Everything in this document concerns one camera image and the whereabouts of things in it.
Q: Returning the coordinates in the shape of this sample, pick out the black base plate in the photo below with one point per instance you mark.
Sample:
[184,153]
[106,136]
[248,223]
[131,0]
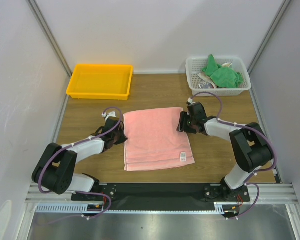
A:
[139,204]

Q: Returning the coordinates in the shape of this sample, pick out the corner aluminium post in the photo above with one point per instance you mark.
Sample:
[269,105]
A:
[270,32]
[35,8]

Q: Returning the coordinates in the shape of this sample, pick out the white plastic basket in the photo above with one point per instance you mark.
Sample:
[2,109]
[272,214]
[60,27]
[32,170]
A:
[194,65]

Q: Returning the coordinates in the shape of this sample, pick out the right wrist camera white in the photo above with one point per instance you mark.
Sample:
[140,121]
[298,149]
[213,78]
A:
[191,102]

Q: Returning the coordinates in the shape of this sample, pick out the white cable duct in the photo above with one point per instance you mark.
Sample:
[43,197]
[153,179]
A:
[227,208]
[69,208]

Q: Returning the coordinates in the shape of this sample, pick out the aluminium frame rail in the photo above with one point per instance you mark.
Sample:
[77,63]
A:
[267,193]

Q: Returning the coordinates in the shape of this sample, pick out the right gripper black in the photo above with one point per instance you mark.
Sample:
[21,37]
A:
[185,122]

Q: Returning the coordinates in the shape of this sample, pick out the pink towel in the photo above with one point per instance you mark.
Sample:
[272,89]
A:
[153,142]

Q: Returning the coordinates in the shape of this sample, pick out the green towel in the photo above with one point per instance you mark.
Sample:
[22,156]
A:
[222,76]

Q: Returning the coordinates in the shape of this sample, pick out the left corner aluminium post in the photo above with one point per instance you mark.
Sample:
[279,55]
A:
[35,8]

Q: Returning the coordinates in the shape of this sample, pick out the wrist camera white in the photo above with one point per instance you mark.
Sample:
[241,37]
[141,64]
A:
[191,102]
[106,115]

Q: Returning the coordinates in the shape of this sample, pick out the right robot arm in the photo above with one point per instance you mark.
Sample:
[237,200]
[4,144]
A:
[252,150]

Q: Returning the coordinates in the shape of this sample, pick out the white cable duct left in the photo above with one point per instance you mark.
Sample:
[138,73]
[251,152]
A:
[69,208]

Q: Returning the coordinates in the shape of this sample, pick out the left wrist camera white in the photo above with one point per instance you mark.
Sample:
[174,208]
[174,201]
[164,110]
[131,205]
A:
[106,115]

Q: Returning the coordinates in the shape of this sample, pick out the right corner aluminium post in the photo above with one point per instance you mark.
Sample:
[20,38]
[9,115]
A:
[270,32]

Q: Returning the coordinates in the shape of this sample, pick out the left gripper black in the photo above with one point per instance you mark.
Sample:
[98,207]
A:
[123,138]

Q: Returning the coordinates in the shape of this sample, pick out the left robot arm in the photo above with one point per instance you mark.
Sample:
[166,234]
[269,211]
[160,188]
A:
[55,171]

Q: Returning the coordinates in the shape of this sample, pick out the white patterned towel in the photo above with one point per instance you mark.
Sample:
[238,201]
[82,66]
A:
[207,81]

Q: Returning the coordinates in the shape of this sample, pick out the white cable duct right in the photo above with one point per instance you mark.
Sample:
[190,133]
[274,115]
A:
[227,208]

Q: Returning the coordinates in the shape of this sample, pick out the yellow plastic tray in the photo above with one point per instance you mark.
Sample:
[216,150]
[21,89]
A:
[100,82]

